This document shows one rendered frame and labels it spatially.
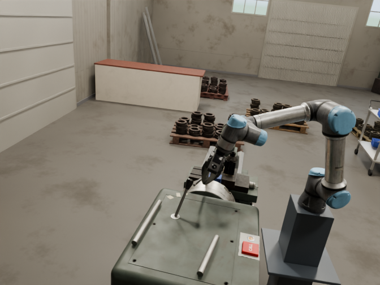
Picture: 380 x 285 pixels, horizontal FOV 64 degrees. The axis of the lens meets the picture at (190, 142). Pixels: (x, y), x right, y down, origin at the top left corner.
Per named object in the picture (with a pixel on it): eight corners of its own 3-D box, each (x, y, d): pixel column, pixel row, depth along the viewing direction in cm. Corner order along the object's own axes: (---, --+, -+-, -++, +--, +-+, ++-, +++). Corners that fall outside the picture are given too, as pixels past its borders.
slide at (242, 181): (247, 193, 214) (249, 188, 212) (188, 181, 221) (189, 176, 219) (249, 181, 230) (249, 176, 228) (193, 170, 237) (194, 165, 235)
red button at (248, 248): (257, 259, 110) (258, 254, 109) (241, 255, 111) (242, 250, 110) (258, 247, 116) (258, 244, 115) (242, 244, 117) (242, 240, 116)
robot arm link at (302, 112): (324, 92, 153) (231, 112, 149) (338, 98, 143) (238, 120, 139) (324, 113, 158) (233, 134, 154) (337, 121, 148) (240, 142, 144)
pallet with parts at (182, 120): (175, 126, 599) (177, 103, 580) (240, 134, 590) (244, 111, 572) (167, 143, 517) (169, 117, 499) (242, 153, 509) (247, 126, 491)
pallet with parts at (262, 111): (309, 134, 633) (314, 113, 615) (245, 125, 645) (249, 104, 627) (300, 121, 715) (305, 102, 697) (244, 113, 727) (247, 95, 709)
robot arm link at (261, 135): (261, 125, 142) (241, 118, 139) (271, 134, 132) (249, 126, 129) (254, 140, 145) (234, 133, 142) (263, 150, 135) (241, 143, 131)
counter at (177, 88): (107, 91, 793) (107, 58, 761) (201, 103, 776) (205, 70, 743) (94, 99, 717) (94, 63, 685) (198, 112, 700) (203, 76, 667)
